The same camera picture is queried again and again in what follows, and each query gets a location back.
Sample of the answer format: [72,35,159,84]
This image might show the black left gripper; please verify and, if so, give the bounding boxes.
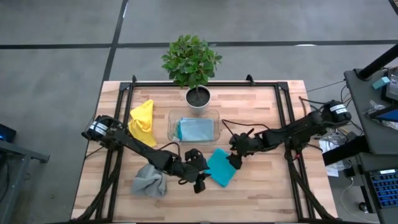
[170,148,211,194]

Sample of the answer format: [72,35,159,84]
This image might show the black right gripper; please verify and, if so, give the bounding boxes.
[226,133,265,170]

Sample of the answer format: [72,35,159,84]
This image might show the teal microfiber towel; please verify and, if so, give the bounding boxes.
[204,147,238,188]

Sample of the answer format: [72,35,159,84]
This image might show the light blue microfiber towel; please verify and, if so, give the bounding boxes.
[175,117,215,142]

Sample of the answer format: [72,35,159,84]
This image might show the grey microfiber towel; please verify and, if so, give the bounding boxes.
[130,164,168,198]

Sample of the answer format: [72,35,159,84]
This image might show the yellow microfiber towel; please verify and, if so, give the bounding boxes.
[127,99,158,149]

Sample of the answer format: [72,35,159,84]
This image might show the clear plastic bin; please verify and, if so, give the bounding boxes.
[167,108,221,144]

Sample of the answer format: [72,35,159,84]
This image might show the white plant pot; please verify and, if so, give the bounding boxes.
[185,85,212,115]

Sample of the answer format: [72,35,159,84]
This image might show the white papers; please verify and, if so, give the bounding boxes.
[318,133,352,178]

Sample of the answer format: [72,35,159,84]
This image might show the green leafy plant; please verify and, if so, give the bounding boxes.
[160,34,223,90]

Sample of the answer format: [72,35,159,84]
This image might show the black cart crossbar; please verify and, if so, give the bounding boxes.
[322,135,371,167]

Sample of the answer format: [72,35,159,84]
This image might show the grey equipment cart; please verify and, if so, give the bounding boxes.
[343,68,398,156]

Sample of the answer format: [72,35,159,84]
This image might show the blue-lit keyboard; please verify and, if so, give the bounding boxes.
[366,169,398,210]

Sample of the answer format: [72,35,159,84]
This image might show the dark tablet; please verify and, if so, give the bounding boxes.
[368,105,398,123]

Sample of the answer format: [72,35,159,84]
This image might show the small teal box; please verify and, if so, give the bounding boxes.
[372,76,391,90]

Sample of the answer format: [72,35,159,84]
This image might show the black diagonal pole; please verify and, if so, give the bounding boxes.
[356,43,398,81]

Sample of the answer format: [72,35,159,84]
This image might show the grey side table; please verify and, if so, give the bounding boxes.
[0,139,50,224]

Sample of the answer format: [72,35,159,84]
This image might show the black device with blue light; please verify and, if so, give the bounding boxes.
[0,123,17,144]

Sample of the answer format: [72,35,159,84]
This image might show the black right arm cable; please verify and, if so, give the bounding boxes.
[221,119,271,134]

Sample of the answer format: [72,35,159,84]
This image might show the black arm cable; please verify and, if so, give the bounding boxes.
[221,119,271,134]
[158,141,183,156]

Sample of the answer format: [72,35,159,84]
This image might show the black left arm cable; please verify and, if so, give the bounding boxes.
[158,141,183,156]

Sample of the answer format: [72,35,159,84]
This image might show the black metal table frame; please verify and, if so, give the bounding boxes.
[71,74,338,223]

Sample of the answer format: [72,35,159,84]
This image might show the white floor cable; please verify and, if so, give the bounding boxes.
[340,177,379,223]

